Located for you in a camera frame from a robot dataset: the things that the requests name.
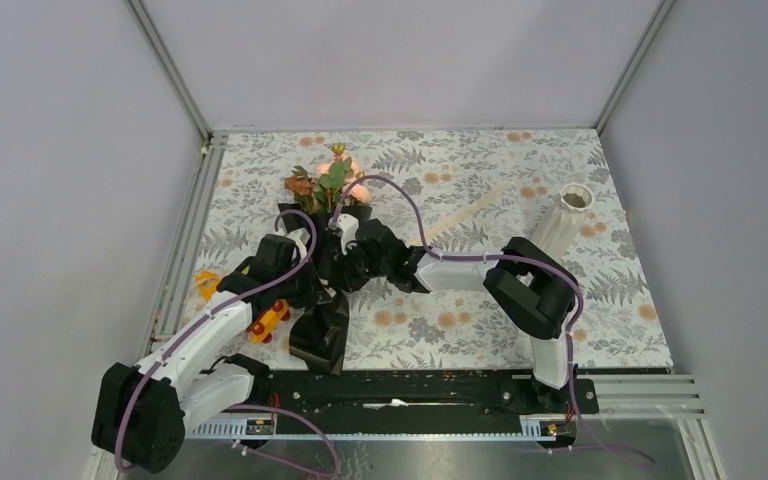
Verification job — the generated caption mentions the cream ribbon with gold text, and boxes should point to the cream ribbon with gold text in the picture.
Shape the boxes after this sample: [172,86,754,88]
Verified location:
[426,180,514,240]

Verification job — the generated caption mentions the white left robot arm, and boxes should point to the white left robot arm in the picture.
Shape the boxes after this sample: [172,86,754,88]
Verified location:
[91,228,318,473]

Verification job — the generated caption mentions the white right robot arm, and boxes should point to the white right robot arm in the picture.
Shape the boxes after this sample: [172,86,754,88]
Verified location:
[328,215,580,412]

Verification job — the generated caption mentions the white ribbed ceramic vase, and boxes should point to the white ribbed ceramic vase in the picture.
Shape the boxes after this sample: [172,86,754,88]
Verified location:
[531,183,594,261]

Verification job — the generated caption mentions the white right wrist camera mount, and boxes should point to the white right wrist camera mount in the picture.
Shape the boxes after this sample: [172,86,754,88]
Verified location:
[335,213,360,255]

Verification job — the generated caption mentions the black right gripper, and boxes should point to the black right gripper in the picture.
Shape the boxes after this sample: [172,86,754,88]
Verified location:
[329,238,391,293]

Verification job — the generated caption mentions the orange toy block cart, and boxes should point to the orange toy block cart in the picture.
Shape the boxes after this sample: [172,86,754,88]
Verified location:
[194,269,292,344]

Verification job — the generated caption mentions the aluminium frame rail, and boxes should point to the aluminium frame rail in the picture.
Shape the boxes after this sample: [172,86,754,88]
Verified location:
[124,0,212,145]

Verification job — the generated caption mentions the peach flower bouquet black wrap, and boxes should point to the peach flower bouquet black wrap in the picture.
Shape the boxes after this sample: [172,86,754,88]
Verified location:
[278,143,363,375]

